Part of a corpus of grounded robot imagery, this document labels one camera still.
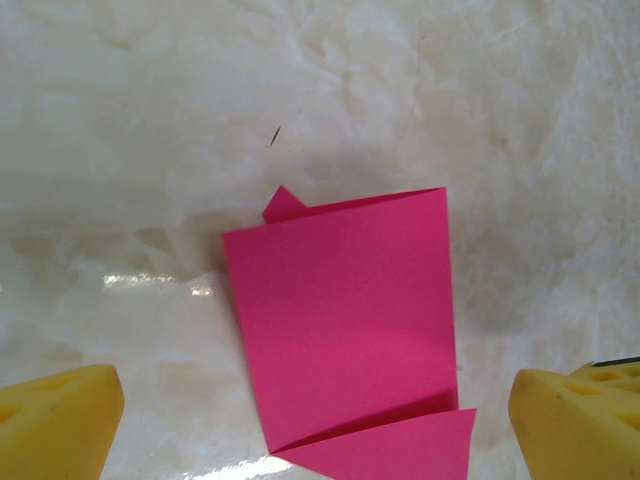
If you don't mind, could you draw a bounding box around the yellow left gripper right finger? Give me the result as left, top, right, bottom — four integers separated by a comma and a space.
508, 355, 640, 480

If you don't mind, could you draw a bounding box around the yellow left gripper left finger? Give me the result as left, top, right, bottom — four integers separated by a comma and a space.
0, 364, 125, 480

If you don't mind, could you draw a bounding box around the pink paper sheet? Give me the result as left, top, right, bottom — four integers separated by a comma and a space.
221, 184, 479, 480

